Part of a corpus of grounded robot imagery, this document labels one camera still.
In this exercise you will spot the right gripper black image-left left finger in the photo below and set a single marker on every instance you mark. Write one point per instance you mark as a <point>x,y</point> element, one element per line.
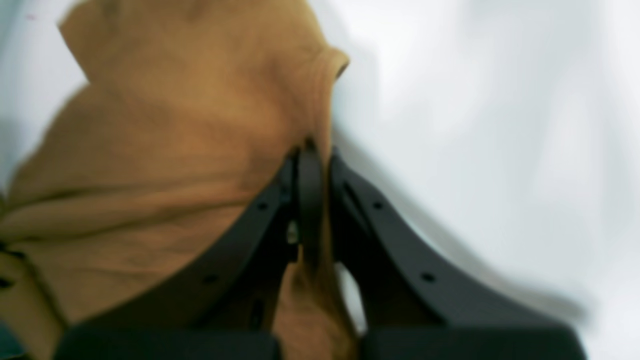
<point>220,306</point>

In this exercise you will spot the right gripper black image-left right finger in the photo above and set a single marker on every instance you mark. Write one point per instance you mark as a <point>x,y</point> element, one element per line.
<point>420,306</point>

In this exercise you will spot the brown t-shirt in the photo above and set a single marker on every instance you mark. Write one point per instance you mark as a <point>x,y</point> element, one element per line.
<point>189,109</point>

